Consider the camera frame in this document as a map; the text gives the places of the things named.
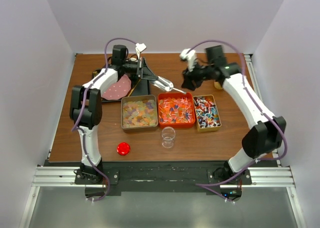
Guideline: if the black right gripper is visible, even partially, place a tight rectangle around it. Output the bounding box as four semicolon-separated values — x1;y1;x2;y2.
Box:
181;59;215;91

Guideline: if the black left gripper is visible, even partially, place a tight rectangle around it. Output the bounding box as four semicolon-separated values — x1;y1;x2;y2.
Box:
122;57;158;81

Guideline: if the orange tin of lollipops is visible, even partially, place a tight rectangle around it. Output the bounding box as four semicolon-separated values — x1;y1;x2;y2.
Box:
157;92;196;129

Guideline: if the gold tin of lollipops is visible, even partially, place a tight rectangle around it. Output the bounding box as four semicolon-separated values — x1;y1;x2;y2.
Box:
193;95;222;132

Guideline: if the brown tin of gummies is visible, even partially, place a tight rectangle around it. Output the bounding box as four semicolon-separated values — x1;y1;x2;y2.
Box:
121;95;159;133

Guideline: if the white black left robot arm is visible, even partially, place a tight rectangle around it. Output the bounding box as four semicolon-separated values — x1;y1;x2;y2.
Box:
69;43;158;184

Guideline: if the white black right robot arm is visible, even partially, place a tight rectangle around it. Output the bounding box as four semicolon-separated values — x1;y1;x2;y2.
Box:
179;46;287;184

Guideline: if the gold knife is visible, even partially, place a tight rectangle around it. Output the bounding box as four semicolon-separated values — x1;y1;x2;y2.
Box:
127;79;141;97

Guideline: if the black rectangular tray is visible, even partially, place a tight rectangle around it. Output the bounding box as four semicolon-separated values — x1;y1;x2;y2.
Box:
101;75;151;103

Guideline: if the yellow mug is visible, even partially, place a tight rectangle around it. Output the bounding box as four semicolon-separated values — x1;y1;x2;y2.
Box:
214;81;223;90

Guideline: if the pink polka dot plate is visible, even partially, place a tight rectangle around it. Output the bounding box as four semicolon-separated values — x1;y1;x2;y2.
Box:
101;74;132;101

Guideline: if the clear glass jar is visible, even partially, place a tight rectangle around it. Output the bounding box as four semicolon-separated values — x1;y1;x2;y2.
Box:
161;126;176;148

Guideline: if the red jar lid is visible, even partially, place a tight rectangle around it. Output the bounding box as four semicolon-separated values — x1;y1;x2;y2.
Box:
116;142;131;156

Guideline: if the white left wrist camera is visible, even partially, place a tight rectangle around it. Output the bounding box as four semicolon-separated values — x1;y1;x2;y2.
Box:
135;43;147;60

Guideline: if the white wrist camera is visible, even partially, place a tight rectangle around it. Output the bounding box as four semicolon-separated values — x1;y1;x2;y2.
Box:
179;49;197;72
135;43;147;60

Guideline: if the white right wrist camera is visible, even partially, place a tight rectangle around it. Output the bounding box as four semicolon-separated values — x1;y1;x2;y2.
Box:
179;49;197;72

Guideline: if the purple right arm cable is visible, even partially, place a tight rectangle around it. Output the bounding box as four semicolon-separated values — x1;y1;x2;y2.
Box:
186;40;289;202

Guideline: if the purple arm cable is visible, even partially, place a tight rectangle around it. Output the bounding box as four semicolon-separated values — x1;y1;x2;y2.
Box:
186;40;289;202
71;38;138;202

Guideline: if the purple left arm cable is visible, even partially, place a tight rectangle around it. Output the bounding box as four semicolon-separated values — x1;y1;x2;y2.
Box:
71;38;138;202

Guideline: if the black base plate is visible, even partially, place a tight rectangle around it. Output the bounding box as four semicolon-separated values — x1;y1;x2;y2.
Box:
74;160;252;197

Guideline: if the aluminium frame rail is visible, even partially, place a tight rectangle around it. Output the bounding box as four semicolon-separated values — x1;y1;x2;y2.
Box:
31;166;295;188

